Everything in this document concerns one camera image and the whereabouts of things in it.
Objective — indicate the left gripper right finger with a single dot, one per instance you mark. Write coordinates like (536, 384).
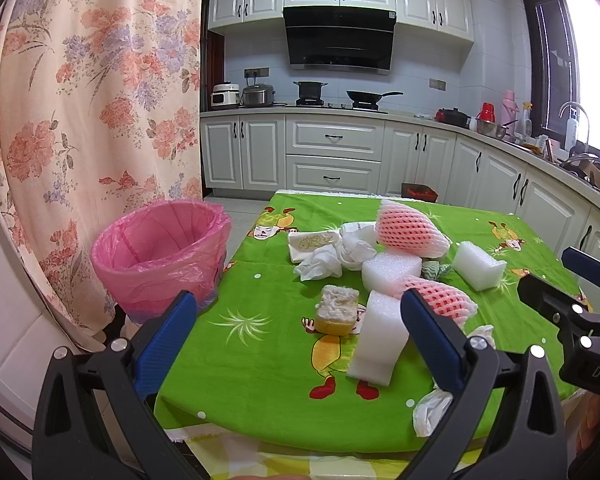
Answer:
(438, 339)

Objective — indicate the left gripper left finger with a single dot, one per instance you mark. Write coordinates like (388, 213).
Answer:
(159, 341)

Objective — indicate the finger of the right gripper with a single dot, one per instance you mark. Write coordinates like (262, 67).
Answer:
(582, 264)
(549, 301)

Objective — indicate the pink foam fruit net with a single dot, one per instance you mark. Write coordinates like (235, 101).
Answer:
(404, 228)
(444, 299)

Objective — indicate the tall white foam block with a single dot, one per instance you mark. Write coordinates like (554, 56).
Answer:
(381, 340)

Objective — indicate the green wavy cloth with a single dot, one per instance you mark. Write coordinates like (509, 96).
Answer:
(434, 270)

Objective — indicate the white foam cube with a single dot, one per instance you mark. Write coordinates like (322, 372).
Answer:
(388, 271)

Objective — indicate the yellow sponge with fluff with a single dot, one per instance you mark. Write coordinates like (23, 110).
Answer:
(337, 312)

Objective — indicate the white tissue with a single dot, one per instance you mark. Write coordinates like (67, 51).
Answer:
(322, 263)
(357, 244)

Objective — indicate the pink lined trash bin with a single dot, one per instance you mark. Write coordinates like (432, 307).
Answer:
(146, 258)

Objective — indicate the white crumpled paper near edge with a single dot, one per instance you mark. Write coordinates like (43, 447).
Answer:
(431, 408)

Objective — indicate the chrome faucet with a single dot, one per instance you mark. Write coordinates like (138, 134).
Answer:
(575, 112)

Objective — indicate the red floor bin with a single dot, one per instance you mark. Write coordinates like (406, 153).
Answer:
(419, 192)

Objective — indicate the steel bowl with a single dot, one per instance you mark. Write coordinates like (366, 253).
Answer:
(491, 129)

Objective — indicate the pink thermos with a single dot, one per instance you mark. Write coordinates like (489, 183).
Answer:
(509, 111)

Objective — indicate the red kettle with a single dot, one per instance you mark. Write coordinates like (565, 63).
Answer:
(487, 112)

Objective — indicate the white lower cabinets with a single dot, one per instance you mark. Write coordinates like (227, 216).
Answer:
(268, 149)

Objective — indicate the black casserole pot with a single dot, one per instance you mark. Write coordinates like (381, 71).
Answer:
(453, 117)

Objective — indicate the floral curtain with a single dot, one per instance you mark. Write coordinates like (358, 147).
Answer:
(99, 116)

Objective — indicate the white rice cooker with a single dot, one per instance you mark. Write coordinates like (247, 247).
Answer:
(225, 95)

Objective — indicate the black frying pan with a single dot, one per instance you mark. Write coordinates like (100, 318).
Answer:
(368, 100)

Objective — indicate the steel pressure cooker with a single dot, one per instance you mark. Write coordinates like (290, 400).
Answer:
(258, 95)

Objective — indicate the black stock pot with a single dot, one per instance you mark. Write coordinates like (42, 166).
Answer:
(310, 93)

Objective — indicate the black range hood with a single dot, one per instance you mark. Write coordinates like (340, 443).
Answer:
(344, 37)

